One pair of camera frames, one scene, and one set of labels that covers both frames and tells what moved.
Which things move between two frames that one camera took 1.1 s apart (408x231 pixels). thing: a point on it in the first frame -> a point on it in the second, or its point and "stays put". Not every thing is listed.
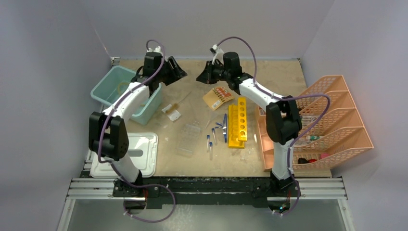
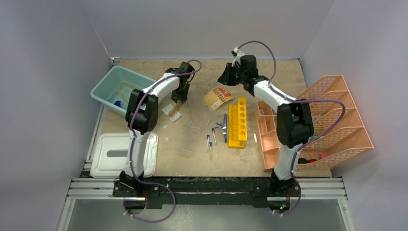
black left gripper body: [159, 75] -> [180, 94]
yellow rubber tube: [122, 83] stays put
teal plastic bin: [115, 80] stays put
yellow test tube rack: [237, 134] stays put
